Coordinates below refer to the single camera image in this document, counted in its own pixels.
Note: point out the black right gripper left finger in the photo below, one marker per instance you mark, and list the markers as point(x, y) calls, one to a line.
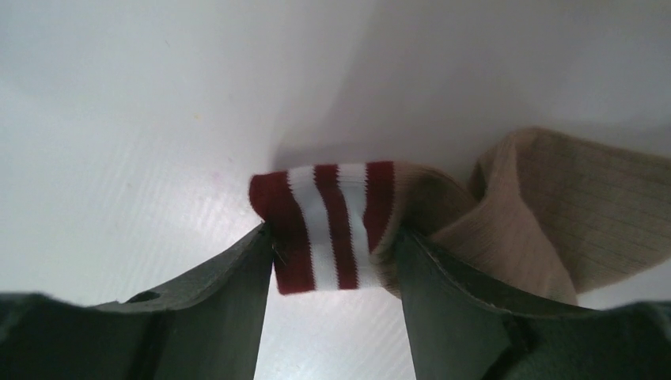
point(203, 324)

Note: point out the beige red striped sock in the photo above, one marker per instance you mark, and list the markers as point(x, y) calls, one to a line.
point(547, 213)

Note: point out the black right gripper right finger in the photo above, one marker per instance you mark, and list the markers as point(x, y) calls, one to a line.
point(464, 324)

